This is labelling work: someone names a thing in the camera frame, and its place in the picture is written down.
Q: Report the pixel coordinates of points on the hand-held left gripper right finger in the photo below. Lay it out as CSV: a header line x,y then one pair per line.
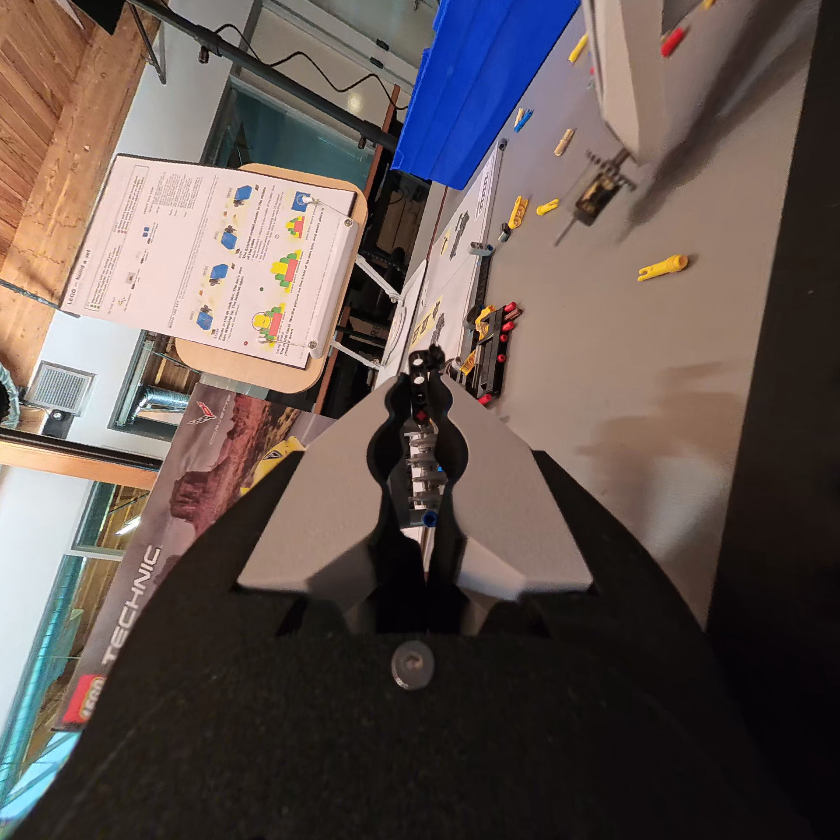
x,y
518,525

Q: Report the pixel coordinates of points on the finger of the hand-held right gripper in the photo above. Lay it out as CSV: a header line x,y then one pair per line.
x,y
630,79

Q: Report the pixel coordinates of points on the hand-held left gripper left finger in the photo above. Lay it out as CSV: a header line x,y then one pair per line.
x,y
315,525

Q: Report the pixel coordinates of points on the lego engine subassembly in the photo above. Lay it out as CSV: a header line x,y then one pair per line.
x,y
423,453

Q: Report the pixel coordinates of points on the grey lego differential housing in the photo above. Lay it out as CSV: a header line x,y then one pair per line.
x,y
597,193

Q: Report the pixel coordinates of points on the grey lego axle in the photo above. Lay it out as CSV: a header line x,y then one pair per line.
x,y
564,233

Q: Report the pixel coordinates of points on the pile of small lego pins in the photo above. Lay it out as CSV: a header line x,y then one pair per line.
x,y
670,43

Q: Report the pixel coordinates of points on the blue lego pin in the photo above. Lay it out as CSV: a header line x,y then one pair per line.
x,y
523,123

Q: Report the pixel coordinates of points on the yellow car lego set box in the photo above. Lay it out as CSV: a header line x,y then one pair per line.
x,y
197,472

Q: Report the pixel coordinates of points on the yellow lego connector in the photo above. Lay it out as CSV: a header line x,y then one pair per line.
x,y
518,211

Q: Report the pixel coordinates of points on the lego chassis assembly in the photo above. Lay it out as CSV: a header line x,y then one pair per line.
x,y
492,348

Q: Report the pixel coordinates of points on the lego instruction booklet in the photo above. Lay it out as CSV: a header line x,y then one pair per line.
x,y
459,262

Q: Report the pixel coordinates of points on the blue plastic bin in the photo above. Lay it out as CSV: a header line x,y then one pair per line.
x,y
472,85

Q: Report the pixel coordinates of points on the white board stand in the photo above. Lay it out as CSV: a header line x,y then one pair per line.
x,y
387,289

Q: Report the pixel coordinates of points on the printed instruction board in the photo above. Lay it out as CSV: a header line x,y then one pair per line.
x,y
197,262

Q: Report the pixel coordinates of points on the white air vent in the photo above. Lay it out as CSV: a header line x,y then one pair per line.
x,y
60,387

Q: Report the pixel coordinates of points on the black disc ceiling fixture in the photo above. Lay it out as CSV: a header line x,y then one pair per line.
x,y
8,394

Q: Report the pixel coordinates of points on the black light stand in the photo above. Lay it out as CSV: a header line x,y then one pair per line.
x,y
275,72

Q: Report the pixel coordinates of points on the silver air duct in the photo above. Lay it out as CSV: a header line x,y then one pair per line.
x,y
161,401

